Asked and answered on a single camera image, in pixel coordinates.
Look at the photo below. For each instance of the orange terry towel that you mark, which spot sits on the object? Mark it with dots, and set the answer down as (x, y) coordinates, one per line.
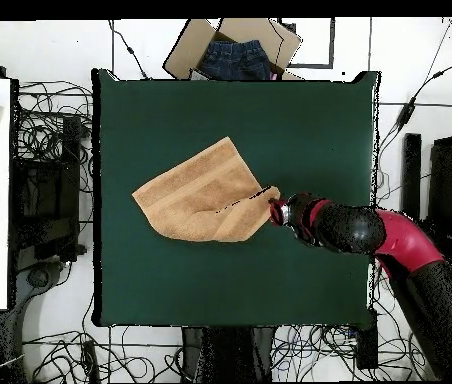
(202, 192)

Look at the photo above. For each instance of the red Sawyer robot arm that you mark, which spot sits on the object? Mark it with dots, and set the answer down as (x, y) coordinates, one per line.
(406, 240)

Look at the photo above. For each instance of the dark green table cloth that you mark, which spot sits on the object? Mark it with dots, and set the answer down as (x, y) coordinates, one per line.
(210, 288)

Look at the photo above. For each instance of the blue denim jeans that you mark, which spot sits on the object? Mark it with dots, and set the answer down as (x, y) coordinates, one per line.
(234, 60)

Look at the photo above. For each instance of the black power strip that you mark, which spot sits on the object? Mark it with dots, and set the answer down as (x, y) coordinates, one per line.
(367, 344)

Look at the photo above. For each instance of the brown cardboard box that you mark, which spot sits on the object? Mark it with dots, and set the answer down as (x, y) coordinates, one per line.
(186, 52)

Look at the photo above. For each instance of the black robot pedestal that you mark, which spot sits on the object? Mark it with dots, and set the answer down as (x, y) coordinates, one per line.
(226, 352)

